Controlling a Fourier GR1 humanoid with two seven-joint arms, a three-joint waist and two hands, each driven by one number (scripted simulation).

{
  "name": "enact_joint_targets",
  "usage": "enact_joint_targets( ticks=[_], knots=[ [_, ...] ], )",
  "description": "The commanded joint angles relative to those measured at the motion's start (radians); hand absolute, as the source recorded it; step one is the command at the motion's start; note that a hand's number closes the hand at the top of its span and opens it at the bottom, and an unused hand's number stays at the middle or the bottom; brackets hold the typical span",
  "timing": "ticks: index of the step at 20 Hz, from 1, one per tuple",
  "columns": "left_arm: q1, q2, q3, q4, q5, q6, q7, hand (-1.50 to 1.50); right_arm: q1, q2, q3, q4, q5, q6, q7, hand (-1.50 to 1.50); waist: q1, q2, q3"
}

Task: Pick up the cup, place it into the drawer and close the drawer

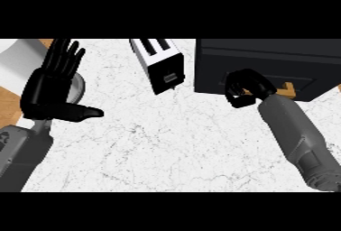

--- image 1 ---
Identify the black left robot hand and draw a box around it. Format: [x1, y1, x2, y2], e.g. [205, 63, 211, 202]
[19, 38, 104, 123]

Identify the dark grey drawer front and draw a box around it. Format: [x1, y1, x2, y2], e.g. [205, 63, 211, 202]
[218, 70, 320, 97]

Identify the white and black toaster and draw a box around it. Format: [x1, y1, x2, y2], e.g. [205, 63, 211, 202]
[128, 38, 187, 96]

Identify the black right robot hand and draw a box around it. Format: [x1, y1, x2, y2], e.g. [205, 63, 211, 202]
[224, 68, 279, 109]

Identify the wooden drawer handle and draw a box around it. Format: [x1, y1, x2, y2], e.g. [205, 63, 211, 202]
[242, 82, 298, 100]

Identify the white rounded object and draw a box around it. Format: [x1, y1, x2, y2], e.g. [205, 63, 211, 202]
[0, 38, 50, 97]

